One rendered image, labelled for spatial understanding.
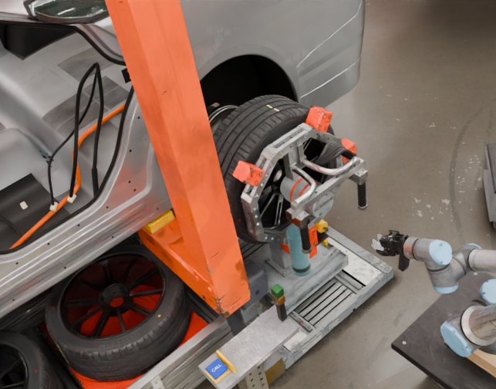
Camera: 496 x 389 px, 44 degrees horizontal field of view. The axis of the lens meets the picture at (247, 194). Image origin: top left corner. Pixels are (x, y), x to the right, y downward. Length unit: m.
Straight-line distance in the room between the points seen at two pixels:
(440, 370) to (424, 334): 0.18
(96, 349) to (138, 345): 0.18
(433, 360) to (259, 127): 1.22
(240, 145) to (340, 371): 1.23
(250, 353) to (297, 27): 1.50
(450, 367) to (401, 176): 1.58
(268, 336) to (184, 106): 1.15
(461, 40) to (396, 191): 1.88
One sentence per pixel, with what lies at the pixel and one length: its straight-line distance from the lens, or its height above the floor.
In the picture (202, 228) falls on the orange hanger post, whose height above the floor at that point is 1.07.
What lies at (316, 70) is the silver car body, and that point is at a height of 1.00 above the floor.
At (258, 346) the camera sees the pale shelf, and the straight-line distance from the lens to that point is 2.68.
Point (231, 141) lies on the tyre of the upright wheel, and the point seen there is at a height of 1.13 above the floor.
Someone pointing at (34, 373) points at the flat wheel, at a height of 0.50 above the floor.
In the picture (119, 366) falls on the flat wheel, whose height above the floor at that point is 0.40.
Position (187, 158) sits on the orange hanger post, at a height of 1.39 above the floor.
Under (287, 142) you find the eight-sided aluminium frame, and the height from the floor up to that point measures 1.12.
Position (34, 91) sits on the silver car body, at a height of 1.02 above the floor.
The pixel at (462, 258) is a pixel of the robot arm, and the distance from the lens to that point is 2.51.
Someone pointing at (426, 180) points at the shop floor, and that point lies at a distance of 4.00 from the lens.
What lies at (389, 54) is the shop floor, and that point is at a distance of 5.24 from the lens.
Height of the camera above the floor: 2.66
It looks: 42 degrees down
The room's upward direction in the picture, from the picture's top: 12 degrees counter-clockwise
